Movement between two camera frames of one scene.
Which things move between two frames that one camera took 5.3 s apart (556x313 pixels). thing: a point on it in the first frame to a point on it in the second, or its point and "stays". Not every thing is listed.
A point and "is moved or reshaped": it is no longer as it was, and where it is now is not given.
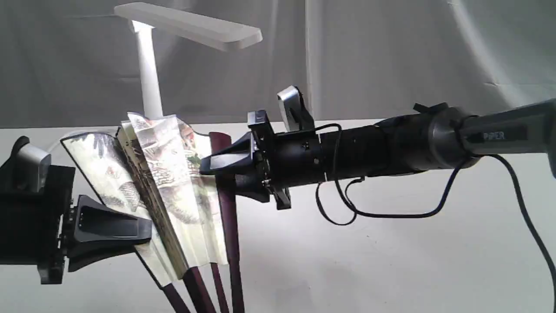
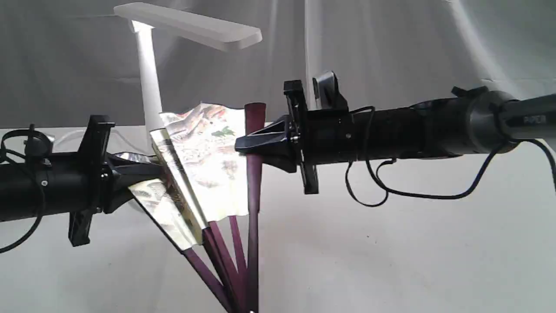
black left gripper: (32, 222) to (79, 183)
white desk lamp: (144, 17) stays
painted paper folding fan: (155, 166) is moved or reshaped
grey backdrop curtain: (72, 65) stays
